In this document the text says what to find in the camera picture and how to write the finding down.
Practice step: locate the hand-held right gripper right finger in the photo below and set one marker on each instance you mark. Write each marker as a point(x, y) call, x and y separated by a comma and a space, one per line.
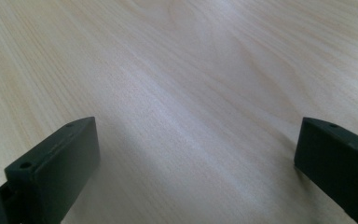
point(338, 161)

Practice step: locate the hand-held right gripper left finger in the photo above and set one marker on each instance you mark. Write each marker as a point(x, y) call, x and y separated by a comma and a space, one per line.
point(59, 161)

